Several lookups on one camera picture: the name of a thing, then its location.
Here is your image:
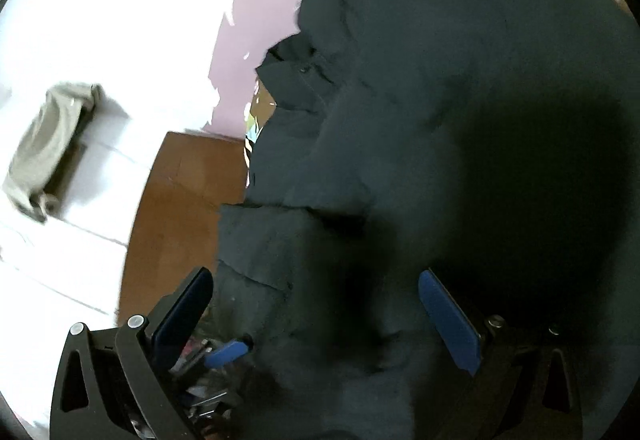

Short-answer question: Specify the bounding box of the black jacket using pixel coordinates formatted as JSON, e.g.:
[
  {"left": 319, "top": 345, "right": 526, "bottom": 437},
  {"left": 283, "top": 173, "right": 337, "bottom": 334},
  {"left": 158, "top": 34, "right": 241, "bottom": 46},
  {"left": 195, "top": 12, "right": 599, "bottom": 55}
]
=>
[{"left": 213, "top": 0, "right": 639, "bottom": 439}]

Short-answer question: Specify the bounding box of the brown wooden headboard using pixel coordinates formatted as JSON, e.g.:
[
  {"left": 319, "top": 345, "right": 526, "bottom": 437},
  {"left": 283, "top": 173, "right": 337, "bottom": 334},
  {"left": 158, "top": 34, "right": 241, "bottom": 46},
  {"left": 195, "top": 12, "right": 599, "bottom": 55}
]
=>
[{"left": 117, "top": 131, "right": 246, "bottom": 324}]

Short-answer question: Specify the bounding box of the beige cloth on wall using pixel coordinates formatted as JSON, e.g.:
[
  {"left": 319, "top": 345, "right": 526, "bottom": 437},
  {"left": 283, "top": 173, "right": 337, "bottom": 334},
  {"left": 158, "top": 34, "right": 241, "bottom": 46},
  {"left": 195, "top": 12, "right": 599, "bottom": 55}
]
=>
[{"left": 2, "top": 83, "right": 104, "bottom": 223}]

